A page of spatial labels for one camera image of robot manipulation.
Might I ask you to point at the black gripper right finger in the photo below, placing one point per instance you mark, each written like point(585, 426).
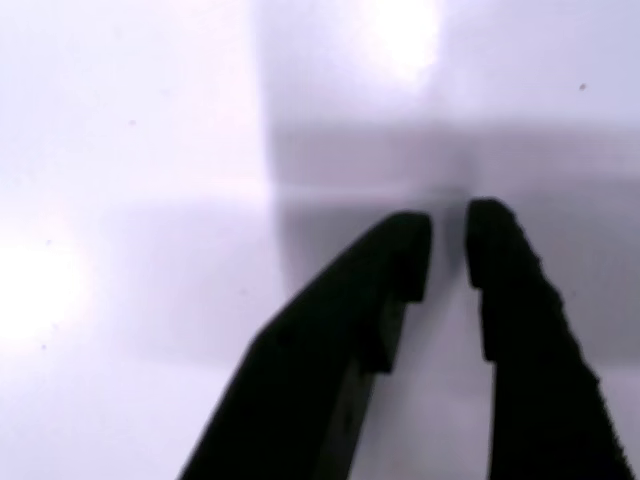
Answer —
point(535, 360)

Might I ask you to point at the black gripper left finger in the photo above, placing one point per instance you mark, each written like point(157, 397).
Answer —
point(320, 360)

